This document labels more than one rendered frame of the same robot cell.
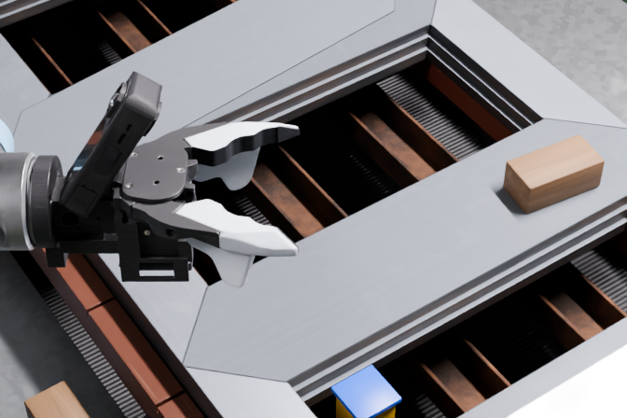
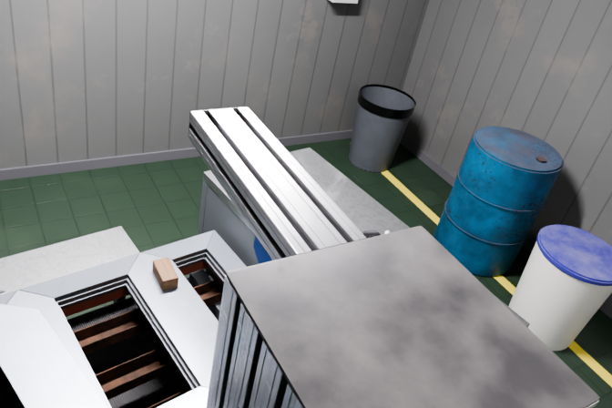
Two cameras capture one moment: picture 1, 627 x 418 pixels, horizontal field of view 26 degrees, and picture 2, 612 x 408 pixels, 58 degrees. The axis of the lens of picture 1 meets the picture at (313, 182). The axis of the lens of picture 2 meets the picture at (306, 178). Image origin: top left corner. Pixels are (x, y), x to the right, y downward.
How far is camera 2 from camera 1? 1.70 m
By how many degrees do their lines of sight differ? 74
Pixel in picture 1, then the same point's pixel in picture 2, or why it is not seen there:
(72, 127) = not seen: outside the picture
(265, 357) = not seen: hidden behind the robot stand
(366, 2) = (27, 318)
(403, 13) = (42, 306)
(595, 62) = (65, 267)
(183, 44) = (31, 394)
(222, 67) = (57, 377)
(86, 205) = not seen: hidden behind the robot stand
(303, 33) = (42, 343)
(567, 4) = (21, 267)
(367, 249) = (188, 333)
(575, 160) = (166, 263)
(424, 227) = (178, 315)
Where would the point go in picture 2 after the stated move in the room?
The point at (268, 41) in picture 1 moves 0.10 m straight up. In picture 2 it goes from (44, 358) to (41, 336)
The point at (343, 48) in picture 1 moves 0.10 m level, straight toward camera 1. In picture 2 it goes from (59, 330) to (91, 332)
